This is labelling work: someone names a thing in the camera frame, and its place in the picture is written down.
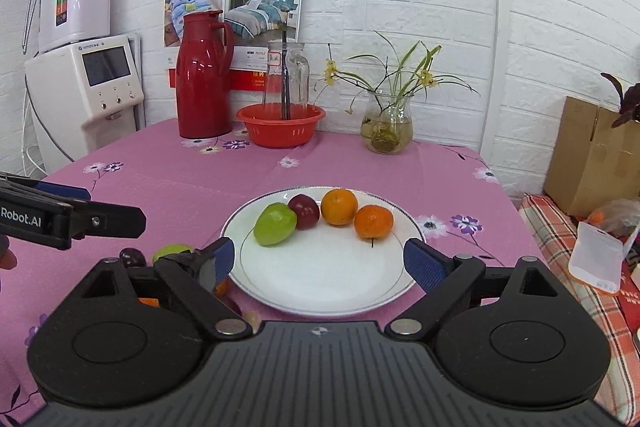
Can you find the tangerine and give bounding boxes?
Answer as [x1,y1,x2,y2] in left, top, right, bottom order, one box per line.
[354,205,395,241]
[215,277,230,298]

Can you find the green apple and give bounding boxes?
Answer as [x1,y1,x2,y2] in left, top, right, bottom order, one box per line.
[152,243,193,263]
[254,202,297,246]

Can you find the dark plum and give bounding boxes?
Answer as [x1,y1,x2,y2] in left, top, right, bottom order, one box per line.
[119,247,146,268]

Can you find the person's left hand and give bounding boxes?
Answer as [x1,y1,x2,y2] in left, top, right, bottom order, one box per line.
[0,234,17,270]

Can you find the pink floral tablecloth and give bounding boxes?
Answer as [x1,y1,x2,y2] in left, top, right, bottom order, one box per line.
[1,119,547,426]

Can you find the tangerine on plate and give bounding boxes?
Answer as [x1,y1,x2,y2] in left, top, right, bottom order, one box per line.
[354,205,395,241]

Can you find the green apple on plate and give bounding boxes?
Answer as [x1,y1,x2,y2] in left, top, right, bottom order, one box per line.
[254,202,297,246]

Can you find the white round plate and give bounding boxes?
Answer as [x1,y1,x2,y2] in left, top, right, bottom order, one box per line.
[221,186,424,317]

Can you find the plaid cushion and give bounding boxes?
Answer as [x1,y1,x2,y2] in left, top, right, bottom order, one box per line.
[518,194,639,426]

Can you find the white water dispenser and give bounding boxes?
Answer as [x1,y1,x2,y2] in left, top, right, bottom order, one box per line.
[25,34,146,174]

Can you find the orange on plate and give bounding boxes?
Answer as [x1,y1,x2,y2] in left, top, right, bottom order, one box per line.
[320,188,358,227]

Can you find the red plum on plate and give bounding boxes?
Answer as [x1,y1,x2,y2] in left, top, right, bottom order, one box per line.
[288,194,320,231]

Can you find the white plastic pouch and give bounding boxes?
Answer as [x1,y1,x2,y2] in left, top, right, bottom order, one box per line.
[568,221,639,295]

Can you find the glass vase with plant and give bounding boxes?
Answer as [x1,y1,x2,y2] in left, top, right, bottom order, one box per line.
[314,31,478,155]

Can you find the red plastic basket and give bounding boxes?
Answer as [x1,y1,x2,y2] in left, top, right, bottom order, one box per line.
[236,104,326,148]

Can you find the cardboard box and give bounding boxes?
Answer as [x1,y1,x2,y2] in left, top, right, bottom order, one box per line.
[544,96,639,218]

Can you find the clear plastic bag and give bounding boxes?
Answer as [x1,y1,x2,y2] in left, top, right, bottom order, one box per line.
[587,199,640,241]

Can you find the red thermos jug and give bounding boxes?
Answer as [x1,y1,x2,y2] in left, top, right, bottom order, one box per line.
[176,11,234,139]

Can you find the black chopsticks in pitcher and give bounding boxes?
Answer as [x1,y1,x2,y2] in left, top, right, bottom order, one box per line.
[281,25,291,120]

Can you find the clear glass pitcher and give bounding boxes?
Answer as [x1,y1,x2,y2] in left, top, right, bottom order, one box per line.
[262,40,310,120]

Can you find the dark red leafed plant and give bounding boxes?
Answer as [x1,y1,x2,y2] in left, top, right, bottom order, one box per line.
[601,72,640,129]

